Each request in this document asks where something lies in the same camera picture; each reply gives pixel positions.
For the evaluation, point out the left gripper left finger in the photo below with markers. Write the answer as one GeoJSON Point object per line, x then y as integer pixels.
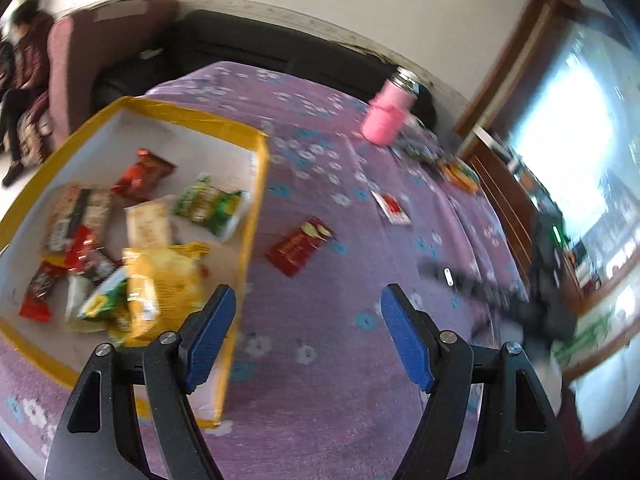
{"type": "Point", "coordinates": [98, 436]}

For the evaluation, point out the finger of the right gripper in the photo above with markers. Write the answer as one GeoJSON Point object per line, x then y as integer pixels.
{"type": "Point", "coordinates": [498, 298]}

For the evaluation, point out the silver white snack packet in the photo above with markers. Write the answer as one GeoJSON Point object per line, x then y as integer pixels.
{"type": "Point", "coordinates": [80, 289]}

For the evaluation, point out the red black candy packet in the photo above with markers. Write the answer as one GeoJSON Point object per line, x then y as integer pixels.
{"type": "Point", "coordinates": [35, 305]}

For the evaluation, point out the green gold snack packet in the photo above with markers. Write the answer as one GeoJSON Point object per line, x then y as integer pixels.
{"type": "Point", "coordinates": [211, 208]}

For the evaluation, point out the red chips packet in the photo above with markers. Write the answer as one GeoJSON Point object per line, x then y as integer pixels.
{"type": "Point", "coordinates": [294, 251]}

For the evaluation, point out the silver green snack packet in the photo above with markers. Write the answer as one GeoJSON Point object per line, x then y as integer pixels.
{"type": "Point", "coordinates": [107, 307]}

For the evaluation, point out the large yellow snack bag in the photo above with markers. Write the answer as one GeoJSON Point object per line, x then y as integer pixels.
{"type": "Point", "coordinates": [164, 286]}

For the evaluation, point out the orange snack boxes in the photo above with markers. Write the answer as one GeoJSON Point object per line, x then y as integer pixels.
{"type": "Point", "coordinates": [460, 175]}

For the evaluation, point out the red white flat packet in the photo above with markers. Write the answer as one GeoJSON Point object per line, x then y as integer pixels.
{"type": "Point", "coordinates": [391, 209]}

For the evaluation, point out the purple floral tablecloth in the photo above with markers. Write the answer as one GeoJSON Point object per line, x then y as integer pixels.
{"type": "Point", "coordinates": [310, 385]}

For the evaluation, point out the beige biscuit packet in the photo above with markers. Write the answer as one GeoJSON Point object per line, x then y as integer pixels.
{"type": "Point", "coordinates": [148, 225]}

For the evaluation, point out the yellow rimmed white box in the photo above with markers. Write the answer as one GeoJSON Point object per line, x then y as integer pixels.
{"type": "Point", "coordinates": [235, 155]}

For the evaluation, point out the brown striped snack bar packet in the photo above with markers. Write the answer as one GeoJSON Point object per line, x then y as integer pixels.
{"type": "Point", "coordinates": [77, 205]}

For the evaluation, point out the pink knitted sleeve bottle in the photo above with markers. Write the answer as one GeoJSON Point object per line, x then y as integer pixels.
{"type": "Point", "coordinates": [390, 107]}

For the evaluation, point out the brown red snack bag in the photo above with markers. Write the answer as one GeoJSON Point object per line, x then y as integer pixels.
{"type": "Point", "coordinates": [139, 181]}

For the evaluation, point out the maroon armchair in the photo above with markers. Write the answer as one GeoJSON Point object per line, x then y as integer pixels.
{"type": "Point", "coordinates": [78, 46]}

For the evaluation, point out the black sofa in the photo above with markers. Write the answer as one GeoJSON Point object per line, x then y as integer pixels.
{"type": "Point", "coordinates": [204, 37]}

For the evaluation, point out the person in dark red coat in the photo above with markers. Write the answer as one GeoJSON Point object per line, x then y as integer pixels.
{"type": "Point", "coordinates": [30, 78]}

